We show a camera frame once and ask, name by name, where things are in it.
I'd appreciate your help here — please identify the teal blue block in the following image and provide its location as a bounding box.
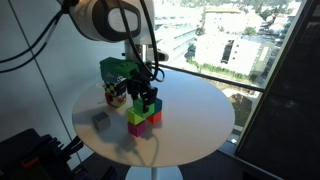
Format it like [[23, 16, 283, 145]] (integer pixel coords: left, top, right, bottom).
[[154, 98, 162, 113]]

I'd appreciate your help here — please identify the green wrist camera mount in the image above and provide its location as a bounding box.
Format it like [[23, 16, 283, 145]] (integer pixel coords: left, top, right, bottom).
[[100, 57, 139, 79]]

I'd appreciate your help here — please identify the black checkered middle cube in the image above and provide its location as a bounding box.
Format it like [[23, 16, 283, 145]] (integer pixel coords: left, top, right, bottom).
[[104, 81, 126, 96]]

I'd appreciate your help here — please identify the white round table pedestal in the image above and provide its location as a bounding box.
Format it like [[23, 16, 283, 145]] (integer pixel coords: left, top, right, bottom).
[[125, 166, 183, 180]]

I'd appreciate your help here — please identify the grey window handrail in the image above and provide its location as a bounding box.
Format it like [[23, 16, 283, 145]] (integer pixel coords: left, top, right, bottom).
[[159, 64, 265, 93]]

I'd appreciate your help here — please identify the bright green block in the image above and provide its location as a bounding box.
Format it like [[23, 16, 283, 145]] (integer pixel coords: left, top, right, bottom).
[[133, 98, 155, 118]]

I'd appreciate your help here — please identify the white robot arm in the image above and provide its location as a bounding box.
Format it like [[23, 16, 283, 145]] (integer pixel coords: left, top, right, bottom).
[[57, 0, 168, 109]]

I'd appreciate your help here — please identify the yellow-green block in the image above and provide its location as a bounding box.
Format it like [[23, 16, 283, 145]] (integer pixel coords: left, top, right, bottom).
[[126, 108, 144, 125]]

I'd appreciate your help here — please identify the orange block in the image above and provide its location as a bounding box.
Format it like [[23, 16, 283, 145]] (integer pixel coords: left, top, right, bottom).
[[147, 111, 162, 124]]

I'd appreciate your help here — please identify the magenta block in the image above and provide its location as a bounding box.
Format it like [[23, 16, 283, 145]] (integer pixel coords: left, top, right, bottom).
[[127, 121, 147, 137]]

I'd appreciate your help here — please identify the black equipment with orange clamp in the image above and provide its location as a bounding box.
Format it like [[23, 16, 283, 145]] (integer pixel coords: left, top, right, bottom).
[[0, 129, 117, 180]]

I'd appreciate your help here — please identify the blue patterned top cube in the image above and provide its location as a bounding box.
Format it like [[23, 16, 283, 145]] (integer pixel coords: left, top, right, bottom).
[[102, 75, 125, 83]]

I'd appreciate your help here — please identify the grey block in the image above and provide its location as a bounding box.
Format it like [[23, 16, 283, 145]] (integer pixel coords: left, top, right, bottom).
[[92, 112, 111, 131]]

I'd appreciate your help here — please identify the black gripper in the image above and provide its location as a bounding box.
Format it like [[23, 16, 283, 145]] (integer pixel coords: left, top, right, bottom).
[[127, 71, 158, 113]]

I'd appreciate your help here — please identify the orange red bottom cube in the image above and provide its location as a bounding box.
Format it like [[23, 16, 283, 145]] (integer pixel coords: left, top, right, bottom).
[[105, 93, 126, 108]]

